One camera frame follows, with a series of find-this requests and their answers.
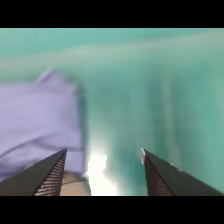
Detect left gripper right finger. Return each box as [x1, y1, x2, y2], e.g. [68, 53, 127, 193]
[141, 148, 224, 197]

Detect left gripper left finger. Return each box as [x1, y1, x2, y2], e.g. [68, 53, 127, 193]
[0, 148, 68, 197]

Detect lilac shirt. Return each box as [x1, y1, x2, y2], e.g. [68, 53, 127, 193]
[0, 68, 88, 181]

